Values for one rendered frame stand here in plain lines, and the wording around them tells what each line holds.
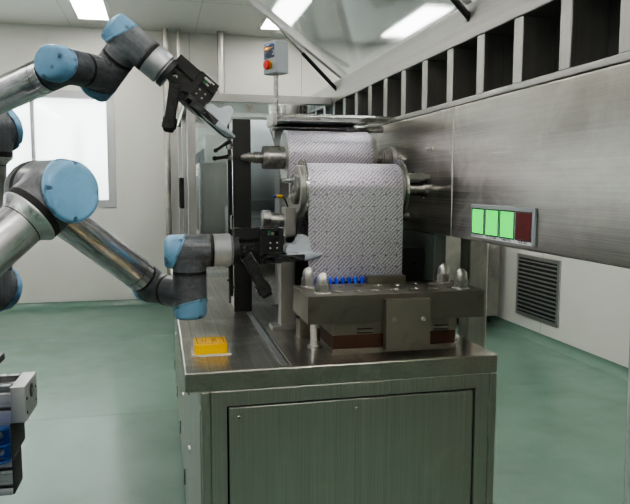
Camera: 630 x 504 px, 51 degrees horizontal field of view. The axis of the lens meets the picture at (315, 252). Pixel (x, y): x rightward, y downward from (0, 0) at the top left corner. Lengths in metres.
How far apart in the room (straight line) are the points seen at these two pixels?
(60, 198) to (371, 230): 0.72
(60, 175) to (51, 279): 5.97
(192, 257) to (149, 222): 5.61
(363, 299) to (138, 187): 5.80
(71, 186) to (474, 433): 0.96
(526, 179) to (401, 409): 0.53
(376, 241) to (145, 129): 5.64
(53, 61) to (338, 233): 0.72
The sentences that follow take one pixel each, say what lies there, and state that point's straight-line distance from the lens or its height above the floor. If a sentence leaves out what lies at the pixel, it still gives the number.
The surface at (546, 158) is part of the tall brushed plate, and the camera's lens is 1.24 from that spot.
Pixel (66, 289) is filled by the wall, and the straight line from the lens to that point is 7.22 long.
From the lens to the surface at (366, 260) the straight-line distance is 1.60.
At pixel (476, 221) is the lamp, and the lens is 1.44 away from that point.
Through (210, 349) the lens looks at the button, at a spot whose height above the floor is 0.91.
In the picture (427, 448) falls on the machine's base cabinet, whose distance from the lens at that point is 1.49.
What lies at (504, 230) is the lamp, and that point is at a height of 1.17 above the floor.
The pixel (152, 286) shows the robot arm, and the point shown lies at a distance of 1.59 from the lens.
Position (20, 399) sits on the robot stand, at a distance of 1.79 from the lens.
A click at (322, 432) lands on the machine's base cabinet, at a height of 0.76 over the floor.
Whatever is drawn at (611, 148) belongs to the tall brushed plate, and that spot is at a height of 1.32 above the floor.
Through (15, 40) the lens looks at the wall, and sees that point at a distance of 7.33.
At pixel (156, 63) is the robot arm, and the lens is 1.56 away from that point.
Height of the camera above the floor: 1.26
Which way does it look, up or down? 6 degrees down
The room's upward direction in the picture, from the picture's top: straight up
